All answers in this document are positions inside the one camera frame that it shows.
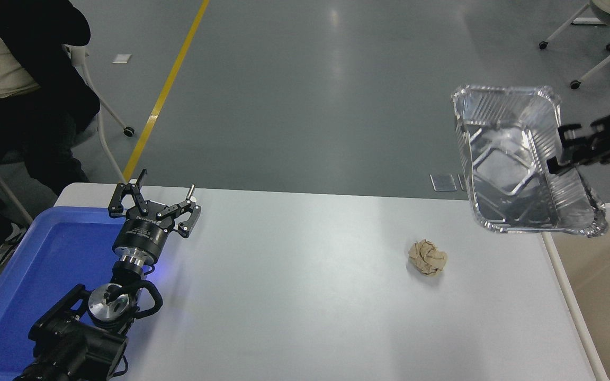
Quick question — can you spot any person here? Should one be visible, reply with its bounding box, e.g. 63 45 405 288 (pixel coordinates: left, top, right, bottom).
0 0 101 195

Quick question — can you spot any silver foil tray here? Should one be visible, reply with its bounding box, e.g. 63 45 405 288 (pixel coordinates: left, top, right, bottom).
451 85 608 238

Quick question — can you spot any crumpled tan paper ball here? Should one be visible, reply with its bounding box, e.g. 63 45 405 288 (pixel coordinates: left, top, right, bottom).
408 239 448 276

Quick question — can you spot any large pale bin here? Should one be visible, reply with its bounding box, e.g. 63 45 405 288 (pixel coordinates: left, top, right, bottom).
541 203 610 381

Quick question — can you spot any blue plastic tray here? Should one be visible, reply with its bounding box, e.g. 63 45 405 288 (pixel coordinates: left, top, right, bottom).
0 205 149 381

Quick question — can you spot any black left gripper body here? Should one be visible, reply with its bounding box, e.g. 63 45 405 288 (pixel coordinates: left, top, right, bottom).
113 209 171 261

